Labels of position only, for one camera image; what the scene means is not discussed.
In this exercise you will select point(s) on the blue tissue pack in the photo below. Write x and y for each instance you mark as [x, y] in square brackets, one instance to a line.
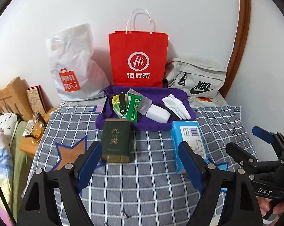
[190, 132]

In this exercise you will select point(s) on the wooden nightstand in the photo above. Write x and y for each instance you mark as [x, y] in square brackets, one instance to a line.
[33, 132]

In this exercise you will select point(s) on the polka dot pillow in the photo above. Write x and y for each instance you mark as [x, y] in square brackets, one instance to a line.
[8, 124]

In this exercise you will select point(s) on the brown star cardboard mat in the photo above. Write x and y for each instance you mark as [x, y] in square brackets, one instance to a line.
[71, 152]

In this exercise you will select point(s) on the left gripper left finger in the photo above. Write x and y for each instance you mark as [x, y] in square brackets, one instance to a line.
[39, 203]

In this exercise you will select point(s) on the person right hand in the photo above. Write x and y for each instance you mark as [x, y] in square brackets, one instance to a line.
[265, 206]

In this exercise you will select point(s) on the wooden headboard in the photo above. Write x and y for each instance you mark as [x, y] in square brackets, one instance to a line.
[13, 99]

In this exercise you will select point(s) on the brown book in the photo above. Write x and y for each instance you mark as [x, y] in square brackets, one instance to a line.
[36, 101]

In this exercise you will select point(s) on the grey Nike bag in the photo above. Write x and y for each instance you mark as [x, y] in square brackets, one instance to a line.
[196, 77]

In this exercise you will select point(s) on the clear plastic case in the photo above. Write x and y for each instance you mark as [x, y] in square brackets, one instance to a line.
[144, 104]

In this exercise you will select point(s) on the grey checkered bed sheet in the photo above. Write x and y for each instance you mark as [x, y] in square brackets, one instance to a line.
[147, 190]

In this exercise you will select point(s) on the white sponge block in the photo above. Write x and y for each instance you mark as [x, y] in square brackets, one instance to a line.
[158, 114]

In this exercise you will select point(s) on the brown wooden door frame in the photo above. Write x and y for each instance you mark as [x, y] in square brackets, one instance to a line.
[238, 46]

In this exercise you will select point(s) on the red Haidilao paper bag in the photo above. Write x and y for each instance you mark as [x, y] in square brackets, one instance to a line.
[138, 58]

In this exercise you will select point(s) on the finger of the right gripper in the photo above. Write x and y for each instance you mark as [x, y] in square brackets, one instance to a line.
[241, 156]
[268, 137]

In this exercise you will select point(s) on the white Miniso plastic bag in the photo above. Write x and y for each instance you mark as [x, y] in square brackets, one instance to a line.
[76, 76]

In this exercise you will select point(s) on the green sachet pack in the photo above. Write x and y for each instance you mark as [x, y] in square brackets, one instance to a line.
[131, 108]

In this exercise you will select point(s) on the dark green tea tin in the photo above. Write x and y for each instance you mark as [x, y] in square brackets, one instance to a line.
[115, 141]

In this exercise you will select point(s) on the yellow black Adidas pouch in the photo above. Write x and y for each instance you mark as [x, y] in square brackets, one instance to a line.
[117, 105]

